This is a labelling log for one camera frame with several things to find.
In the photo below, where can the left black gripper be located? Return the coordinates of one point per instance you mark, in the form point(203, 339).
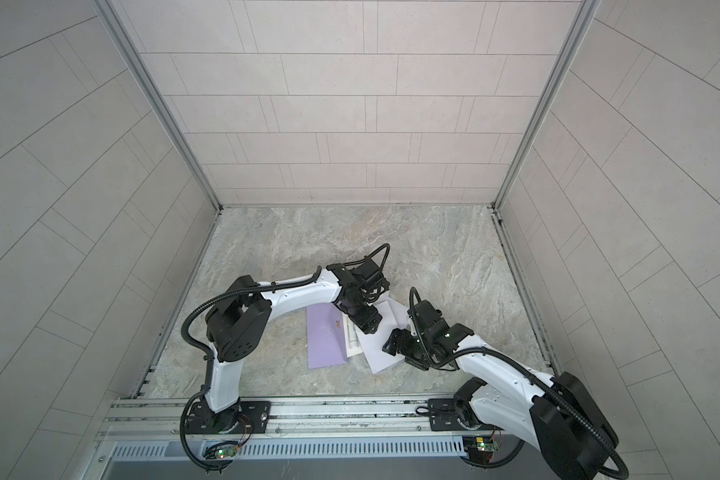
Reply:
point(369, 321)

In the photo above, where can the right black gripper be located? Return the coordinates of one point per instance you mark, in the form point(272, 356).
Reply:
point(402, 349)

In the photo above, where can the white letter paper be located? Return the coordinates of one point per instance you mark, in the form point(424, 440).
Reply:
point(394, 316)

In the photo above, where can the white glue stick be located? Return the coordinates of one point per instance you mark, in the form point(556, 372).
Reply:
point(352, 338)

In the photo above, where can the purple envelope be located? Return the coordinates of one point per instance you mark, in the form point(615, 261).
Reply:
point(325, 336)

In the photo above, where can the cream envelope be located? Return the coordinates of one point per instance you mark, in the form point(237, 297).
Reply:
point(350, 352)

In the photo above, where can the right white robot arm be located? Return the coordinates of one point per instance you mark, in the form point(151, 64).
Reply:
point(555, 414)

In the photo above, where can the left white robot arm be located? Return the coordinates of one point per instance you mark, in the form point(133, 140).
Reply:
point(236, 322)

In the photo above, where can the right circuit board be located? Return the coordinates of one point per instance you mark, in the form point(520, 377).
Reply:
point(480, 450)

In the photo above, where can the circuit board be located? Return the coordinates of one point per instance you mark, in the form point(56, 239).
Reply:
point(224, 451)
point(480, 450)

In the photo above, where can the left circuit board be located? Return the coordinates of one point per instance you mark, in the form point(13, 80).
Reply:
point(224, 451)

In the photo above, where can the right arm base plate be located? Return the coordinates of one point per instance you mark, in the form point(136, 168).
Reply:
point(443, 416)

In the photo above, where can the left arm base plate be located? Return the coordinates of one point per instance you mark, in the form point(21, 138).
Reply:
point(244, 417)

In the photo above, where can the aluminium rail frame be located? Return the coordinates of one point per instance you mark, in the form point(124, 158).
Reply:
point(321, 437)

